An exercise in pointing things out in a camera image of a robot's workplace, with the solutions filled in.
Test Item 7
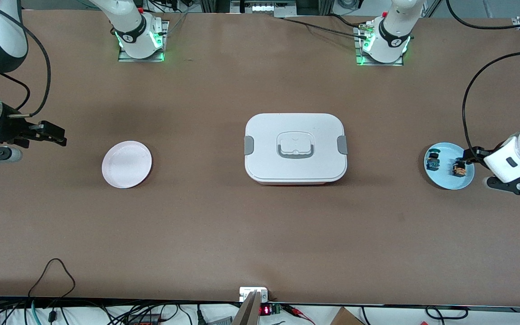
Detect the black cable to arm base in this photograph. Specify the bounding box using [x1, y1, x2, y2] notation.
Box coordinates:
[282, 14, 369, 39]

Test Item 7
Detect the aluminium frame with device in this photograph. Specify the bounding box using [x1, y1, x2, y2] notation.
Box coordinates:
[229, 0, 298, 19]

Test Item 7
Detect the thin black looped cable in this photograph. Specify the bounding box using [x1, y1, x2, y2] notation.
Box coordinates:
[28, 258, 76, 312]

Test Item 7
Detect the pink round plate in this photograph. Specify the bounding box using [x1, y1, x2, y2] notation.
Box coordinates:
[102, 141, 153, 189]

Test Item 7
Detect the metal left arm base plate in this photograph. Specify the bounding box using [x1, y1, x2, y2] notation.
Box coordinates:
[354, 25, 405, 67]

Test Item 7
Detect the white lidded container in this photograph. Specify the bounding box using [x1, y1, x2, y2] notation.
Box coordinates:
[244, 113, 348, 186]

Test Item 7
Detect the red clip lead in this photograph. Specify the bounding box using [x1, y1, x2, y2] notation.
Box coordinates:
[282, 304, 316, 325]

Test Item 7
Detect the small white box device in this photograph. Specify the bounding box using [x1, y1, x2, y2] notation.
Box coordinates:
[239, 287, 269, 302]

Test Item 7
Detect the grey metal bar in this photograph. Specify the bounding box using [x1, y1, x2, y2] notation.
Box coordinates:
[232, 291, 262, 325]

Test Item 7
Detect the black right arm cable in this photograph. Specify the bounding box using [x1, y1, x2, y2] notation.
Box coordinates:
[0, 7, 52, 119]

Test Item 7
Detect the black orange power strip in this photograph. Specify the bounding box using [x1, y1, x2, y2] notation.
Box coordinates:
[125, 313, 162, 325]

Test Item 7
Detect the light blue round plate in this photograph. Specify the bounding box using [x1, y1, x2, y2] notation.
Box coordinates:
[423, 142, 475, 190]

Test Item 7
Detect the brown cardboard piece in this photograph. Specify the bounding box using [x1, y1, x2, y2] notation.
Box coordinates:
[330, 307, 365, 325]

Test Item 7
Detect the black coiled cable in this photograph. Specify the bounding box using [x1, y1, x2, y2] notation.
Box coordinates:
[424, 306, 469, 320]

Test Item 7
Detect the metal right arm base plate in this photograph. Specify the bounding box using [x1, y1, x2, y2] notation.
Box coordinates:
[117, 19, 170, 63]

